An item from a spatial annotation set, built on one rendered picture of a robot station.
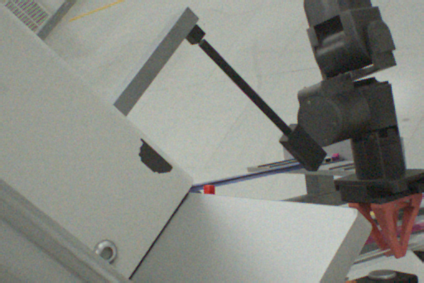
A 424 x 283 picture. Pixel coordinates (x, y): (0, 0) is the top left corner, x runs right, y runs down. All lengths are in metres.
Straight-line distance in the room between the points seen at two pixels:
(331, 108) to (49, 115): 0.56
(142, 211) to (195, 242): 0.03
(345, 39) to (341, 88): 0.06
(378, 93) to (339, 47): 0.07
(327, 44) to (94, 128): 0.63
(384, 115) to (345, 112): 0.07
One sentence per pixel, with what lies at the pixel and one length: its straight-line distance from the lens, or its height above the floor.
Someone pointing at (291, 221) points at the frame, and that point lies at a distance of 0.23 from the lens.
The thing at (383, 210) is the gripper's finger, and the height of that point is 1.00.
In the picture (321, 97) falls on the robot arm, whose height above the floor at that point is 1.14.
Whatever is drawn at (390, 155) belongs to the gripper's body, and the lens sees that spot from 0.88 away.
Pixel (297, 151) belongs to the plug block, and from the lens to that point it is 0.67.
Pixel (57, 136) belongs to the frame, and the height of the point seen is 1.44.
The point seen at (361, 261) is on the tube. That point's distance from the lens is 0.88.
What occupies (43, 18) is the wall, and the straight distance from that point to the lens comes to 8.88.
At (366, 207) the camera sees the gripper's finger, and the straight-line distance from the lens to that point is 0.90.
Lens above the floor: 1.52
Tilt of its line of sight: 24 degrees down
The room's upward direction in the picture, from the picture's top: 46 degrees counter-clockwise
